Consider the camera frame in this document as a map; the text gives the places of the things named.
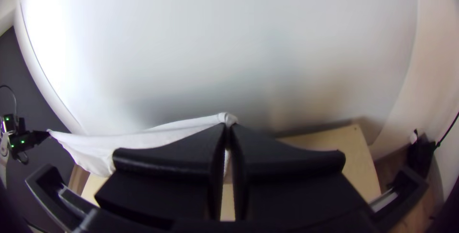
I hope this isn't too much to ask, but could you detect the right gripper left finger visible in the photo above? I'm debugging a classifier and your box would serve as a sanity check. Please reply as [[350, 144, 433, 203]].
[[95, 123, 227, 231]]

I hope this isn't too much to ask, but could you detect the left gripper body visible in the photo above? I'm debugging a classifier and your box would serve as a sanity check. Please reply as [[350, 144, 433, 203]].
[[22, 129, 50, 151]]

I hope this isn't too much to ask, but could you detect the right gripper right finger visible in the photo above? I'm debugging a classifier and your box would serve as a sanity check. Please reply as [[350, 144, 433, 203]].
[[229, 123, 371, 223]]

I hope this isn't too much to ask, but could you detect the light grey t-shirt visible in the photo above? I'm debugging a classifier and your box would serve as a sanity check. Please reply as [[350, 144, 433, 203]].
[[47, 112, 239, 178]]

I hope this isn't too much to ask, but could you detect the black bag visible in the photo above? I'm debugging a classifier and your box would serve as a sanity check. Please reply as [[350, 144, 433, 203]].
[[408, 129, 437, 177]]

